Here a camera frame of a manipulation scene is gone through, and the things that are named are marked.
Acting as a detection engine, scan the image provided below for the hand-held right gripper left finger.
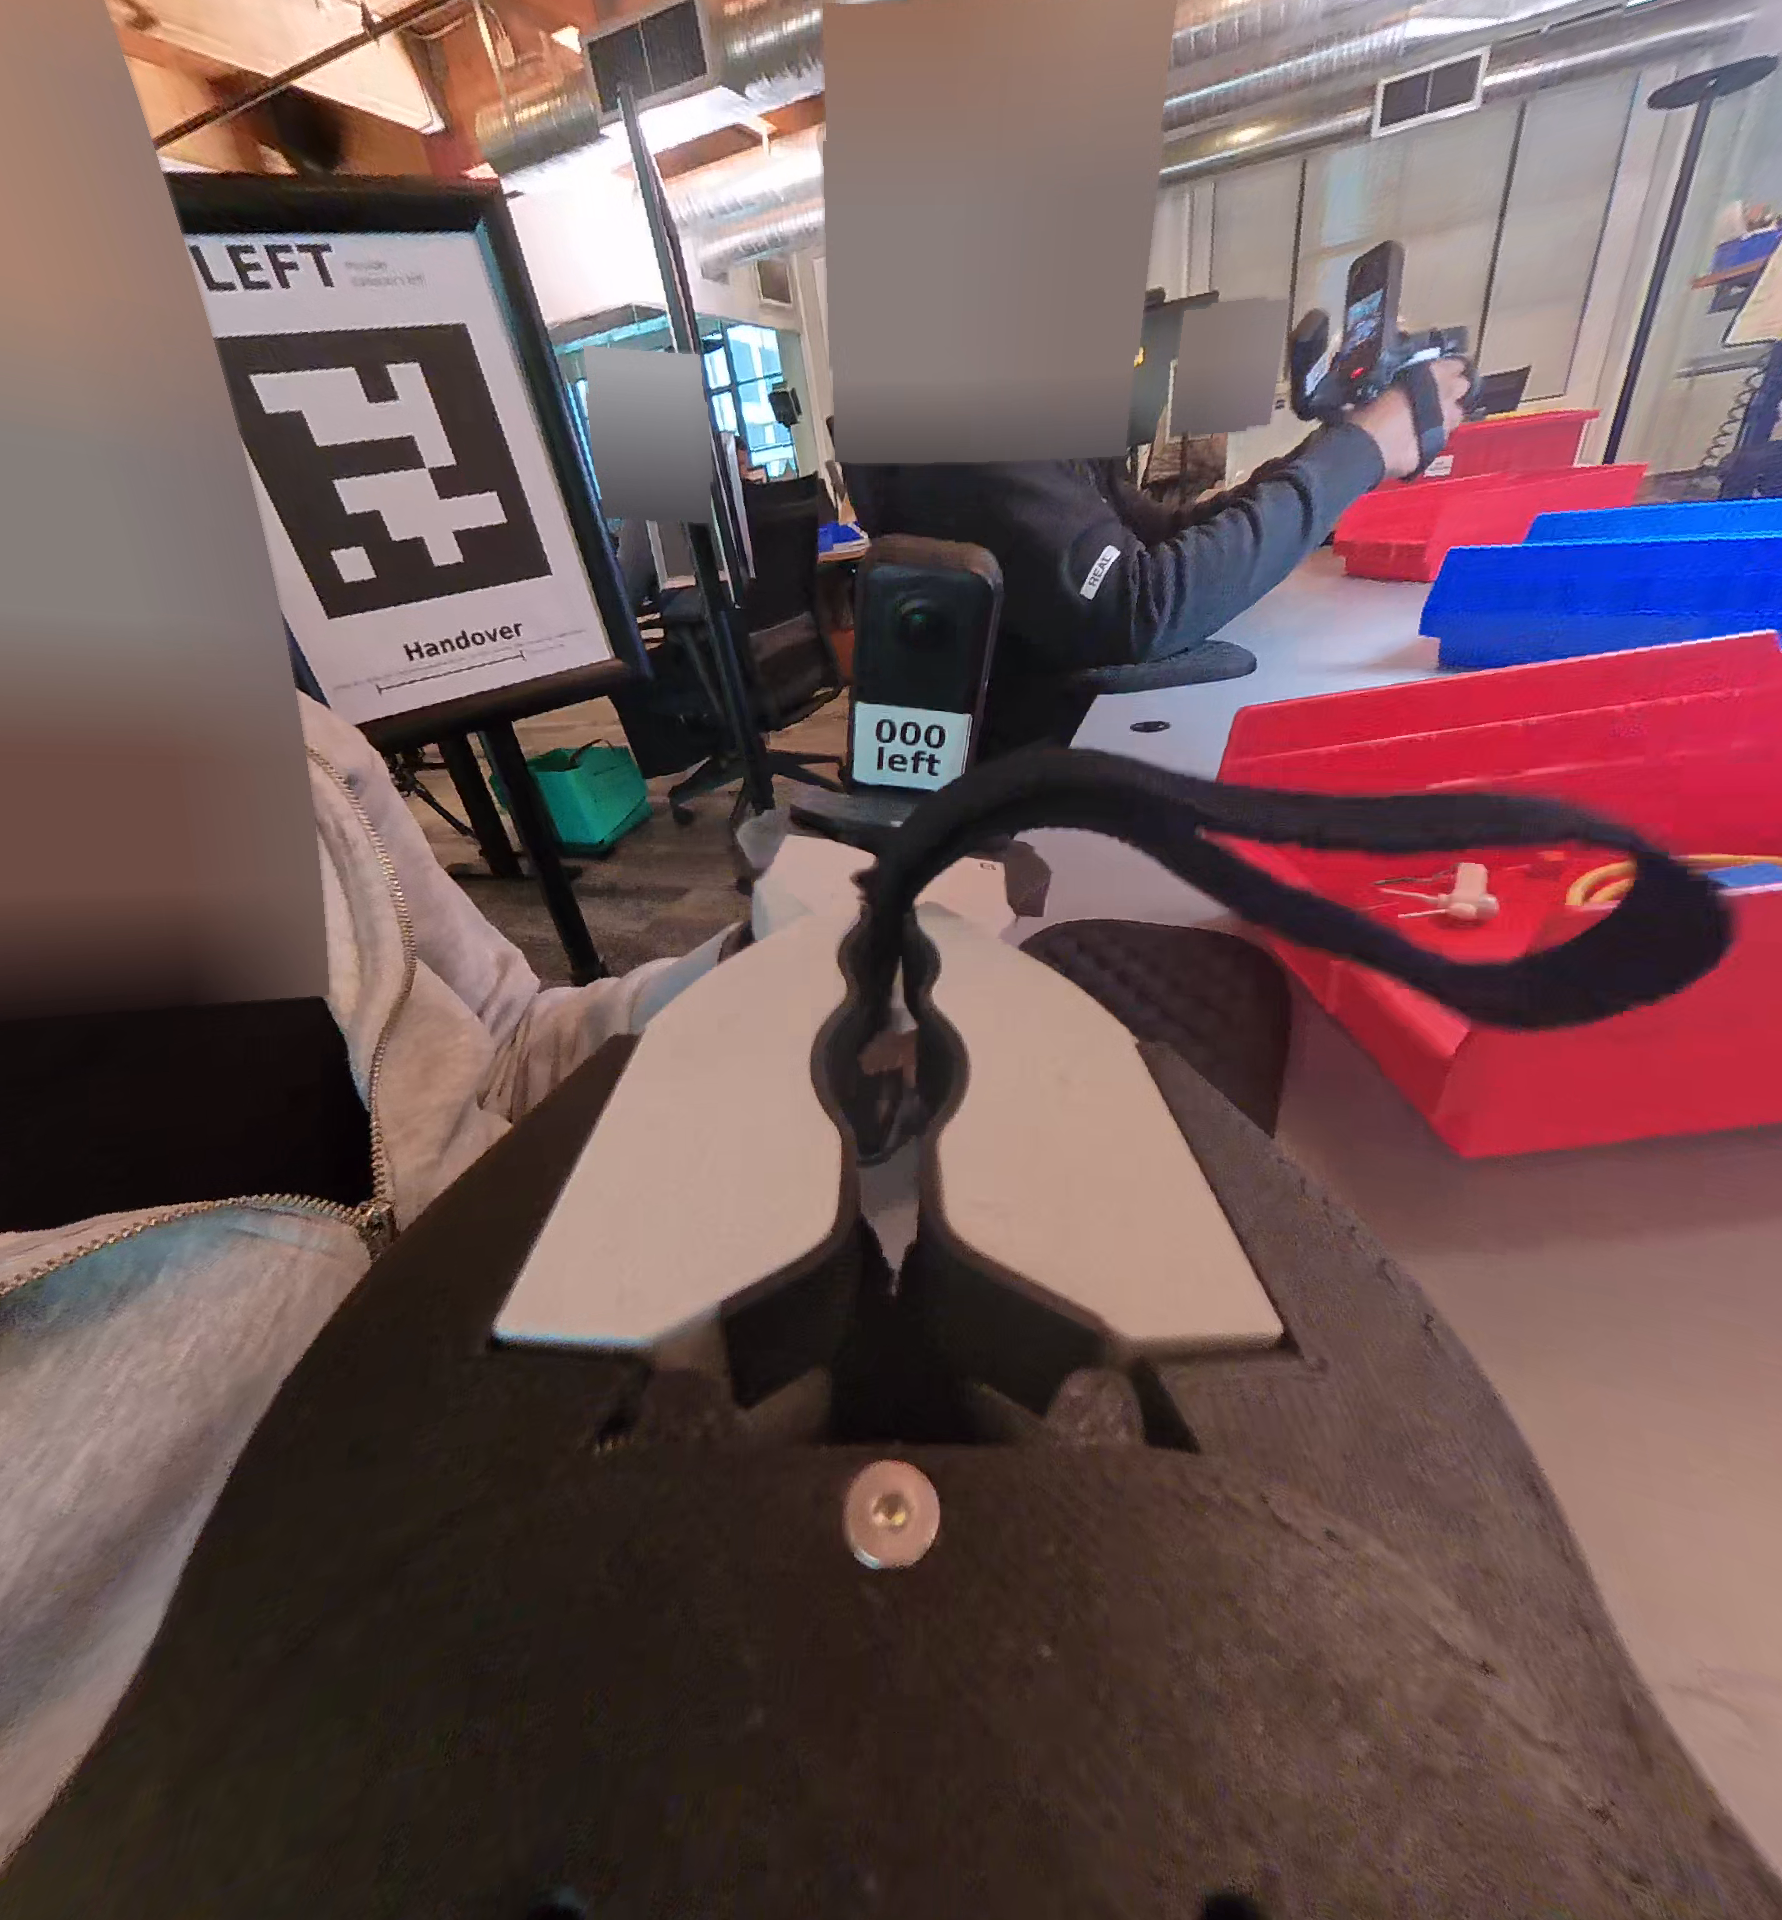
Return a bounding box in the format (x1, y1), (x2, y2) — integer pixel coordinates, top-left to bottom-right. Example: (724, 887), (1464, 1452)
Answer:
(488, 901), (895, 1446)

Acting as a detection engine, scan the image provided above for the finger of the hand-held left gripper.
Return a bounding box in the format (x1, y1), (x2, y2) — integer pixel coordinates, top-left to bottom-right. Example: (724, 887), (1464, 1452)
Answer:
(918, 862), (1020, 945)
(747, 836), (869, 951)

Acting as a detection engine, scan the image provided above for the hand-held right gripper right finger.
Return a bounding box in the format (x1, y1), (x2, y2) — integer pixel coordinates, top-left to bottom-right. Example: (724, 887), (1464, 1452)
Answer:
(902, 901), (1289, 1423)

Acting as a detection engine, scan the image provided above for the black cable strap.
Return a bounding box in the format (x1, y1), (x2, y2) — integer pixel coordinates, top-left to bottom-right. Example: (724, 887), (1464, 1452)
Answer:
(830, 746), (1733, 1159)

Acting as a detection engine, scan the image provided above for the red storage bin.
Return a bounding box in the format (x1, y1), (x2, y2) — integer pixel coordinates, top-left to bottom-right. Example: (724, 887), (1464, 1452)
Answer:
(1332, 408), (1650, 585)
(1217, 622), (1782, 1160)

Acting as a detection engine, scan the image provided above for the yellow network cable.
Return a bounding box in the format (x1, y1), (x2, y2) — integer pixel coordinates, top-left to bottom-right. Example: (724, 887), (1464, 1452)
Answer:
(1569, 853), (1782, 912)

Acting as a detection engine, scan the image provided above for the person's left forearm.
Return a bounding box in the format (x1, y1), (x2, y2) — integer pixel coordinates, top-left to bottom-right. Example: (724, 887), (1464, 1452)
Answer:
(507, 923), (750, 1120)

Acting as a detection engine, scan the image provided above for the black mesh wrist rest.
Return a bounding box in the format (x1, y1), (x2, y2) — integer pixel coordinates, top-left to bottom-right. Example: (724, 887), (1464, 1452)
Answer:
(1021, 919), (1295, 1134)

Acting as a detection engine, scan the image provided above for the green plastic bin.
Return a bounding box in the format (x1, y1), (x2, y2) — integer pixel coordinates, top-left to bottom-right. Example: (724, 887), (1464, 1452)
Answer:
(528, 742), (654, 861)

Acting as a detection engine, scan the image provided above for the black tripod stand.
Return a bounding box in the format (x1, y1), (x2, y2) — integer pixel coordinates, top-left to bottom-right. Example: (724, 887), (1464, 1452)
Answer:
(617, 90), (775, 825)

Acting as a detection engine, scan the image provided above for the black framed marker sign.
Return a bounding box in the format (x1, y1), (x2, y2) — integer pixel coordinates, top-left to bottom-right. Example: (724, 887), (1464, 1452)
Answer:
(161, 173), (654, 985)

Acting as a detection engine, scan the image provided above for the person's black shirt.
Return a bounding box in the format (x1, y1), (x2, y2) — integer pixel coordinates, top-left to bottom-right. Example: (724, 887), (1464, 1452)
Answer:
(0, 997), (376, 1240)

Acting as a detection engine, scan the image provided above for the person's grey hoodie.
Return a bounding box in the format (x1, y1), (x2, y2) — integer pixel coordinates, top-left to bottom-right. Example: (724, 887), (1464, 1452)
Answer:
(0, 697), (743, 1920)

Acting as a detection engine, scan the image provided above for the white air vent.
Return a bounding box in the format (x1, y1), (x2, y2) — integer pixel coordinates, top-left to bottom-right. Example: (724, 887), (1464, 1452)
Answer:
(582, 0), (713, 111)
(1369, 44), (1489, 141)

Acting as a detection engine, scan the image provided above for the blue storage bin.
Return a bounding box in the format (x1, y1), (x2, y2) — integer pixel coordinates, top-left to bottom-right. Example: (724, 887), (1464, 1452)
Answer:
(1420, 494), (1782, 672)

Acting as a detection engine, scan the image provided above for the black floor lamp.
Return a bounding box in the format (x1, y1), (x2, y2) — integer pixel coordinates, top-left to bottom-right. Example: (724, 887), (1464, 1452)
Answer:
(1599, 57), (1782, 470)

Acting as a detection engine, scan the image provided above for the white plug with wires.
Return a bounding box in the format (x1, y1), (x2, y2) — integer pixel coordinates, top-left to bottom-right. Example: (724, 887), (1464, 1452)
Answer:
(1377, 862), (1505, 927)

